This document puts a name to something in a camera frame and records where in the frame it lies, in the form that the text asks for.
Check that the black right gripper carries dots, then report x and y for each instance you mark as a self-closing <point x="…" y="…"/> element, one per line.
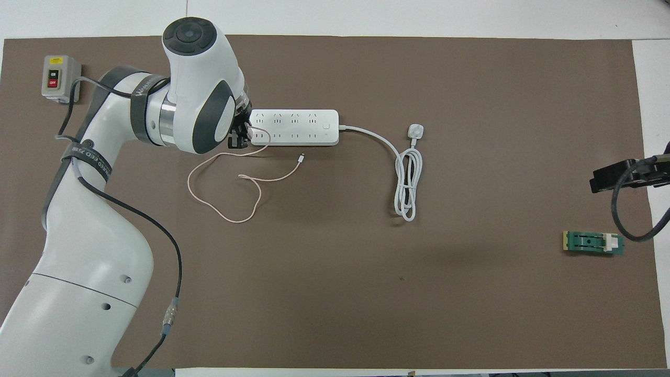
<point x="660" y="170"/>

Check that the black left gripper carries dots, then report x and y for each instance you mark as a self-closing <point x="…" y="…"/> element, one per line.
<point x="242" y="119"/>

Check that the pink charger block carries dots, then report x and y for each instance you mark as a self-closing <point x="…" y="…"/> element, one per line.
<point x="252" y="132"/>

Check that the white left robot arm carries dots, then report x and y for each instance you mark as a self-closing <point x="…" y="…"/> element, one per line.
<point x="89" y="251"/>

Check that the white power strip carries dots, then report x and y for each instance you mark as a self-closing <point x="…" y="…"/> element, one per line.
<point x="298" y="127"/>

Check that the brown table mat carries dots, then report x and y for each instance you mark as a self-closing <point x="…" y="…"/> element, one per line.
<point x="366" y="314"/>

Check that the green knife switch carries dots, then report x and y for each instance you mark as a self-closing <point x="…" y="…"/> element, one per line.
<point x="591" y="243"/>

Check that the grey on-off switch box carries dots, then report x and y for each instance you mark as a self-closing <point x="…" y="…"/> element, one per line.
<point x="58" y="78"/>

